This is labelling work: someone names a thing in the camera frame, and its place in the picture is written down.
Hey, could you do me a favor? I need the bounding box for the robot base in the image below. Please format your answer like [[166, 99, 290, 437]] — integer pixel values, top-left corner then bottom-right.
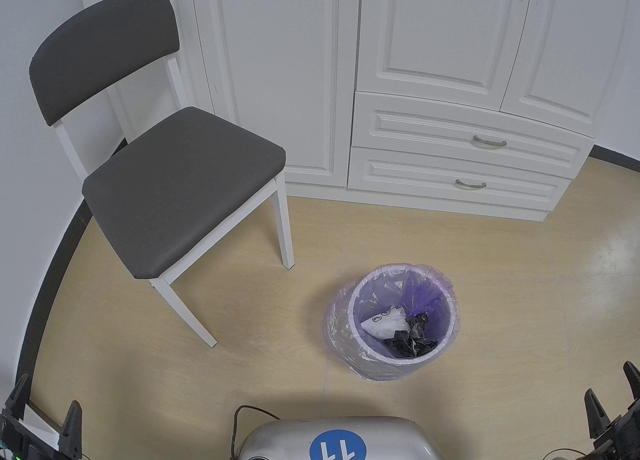
[[240, 415, 446, 460]]

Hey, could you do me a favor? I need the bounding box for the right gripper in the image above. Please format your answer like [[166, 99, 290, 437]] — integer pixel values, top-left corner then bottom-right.
[[584, 360, 640, 460]]

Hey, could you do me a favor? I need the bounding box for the crumpled black plastic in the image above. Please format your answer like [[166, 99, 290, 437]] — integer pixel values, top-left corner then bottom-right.
[[382, 312, 440, 358]]

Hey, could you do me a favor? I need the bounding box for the white trash bin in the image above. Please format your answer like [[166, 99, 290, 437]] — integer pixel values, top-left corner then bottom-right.
[[348, 265, 459, 364]]

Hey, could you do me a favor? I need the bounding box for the white chair with grey cushions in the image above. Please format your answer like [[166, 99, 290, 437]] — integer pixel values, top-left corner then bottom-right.
[[28, 0, 296, 348]]

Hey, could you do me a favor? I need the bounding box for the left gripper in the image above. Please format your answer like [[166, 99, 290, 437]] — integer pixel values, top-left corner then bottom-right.
[[0, 373, 84, 460]]

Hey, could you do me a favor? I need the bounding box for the white wardrobe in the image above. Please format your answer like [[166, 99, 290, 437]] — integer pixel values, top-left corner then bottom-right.
[[75, 0, 640, 222]]

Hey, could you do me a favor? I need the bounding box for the crumpled white paper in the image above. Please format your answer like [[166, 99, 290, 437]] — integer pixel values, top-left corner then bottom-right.
[[360, 307, 411, 340]]

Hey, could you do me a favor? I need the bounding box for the purple plastic bag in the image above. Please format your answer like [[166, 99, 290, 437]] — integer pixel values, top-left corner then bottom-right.
[[327, 262, 461, 382]]

